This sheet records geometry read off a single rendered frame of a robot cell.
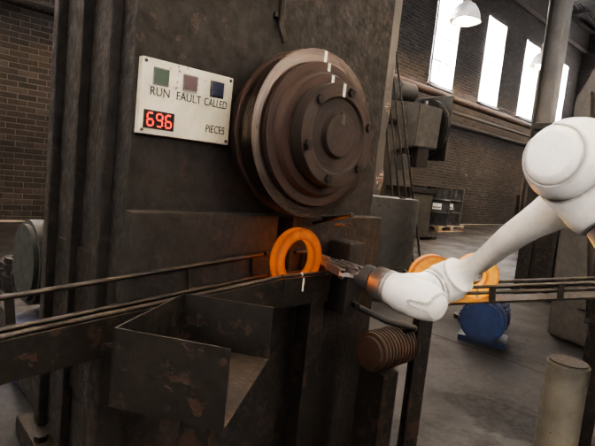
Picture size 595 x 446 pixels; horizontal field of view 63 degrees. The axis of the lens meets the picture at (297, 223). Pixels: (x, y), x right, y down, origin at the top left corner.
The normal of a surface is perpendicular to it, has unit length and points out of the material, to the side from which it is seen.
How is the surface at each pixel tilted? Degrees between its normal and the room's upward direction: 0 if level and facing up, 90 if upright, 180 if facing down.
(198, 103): 90
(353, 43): 90
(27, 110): 90
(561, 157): 84
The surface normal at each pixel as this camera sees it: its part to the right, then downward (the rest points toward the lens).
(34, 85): 0.68, 0.14
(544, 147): -0.81, -0.13
